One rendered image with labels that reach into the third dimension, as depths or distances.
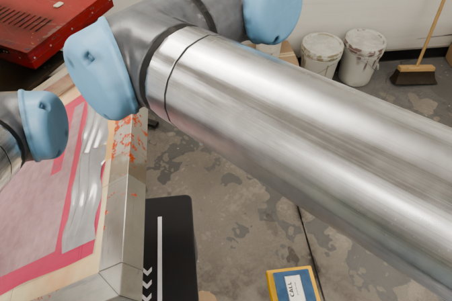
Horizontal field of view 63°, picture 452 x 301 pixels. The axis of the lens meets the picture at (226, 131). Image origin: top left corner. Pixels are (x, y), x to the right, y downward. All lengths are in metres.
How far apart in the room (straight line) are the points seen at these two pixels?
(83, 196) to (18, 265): 0.16
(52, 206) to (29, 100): 0.33
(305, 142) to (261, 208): 2.12
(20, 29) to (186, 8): 1.57
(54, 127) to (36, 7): 1.59
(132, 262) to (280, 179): 0.31
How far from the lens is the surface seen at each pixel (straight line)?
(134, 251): 0.49
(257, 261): 2.15
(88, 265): 0.57
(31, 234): 0.73
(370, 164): 0.18
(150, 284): 1.11
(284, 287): 1.08
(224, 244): 2.18
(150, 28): 0.28
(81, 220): 0.62
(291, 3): 0.37
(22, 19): 1.92
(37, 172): 0.83
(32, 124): 0.40
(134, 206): 0.52
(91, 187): 0.64
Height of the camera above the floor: 1.98
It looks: 48 degrees down
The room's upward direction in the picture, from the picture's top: straight up
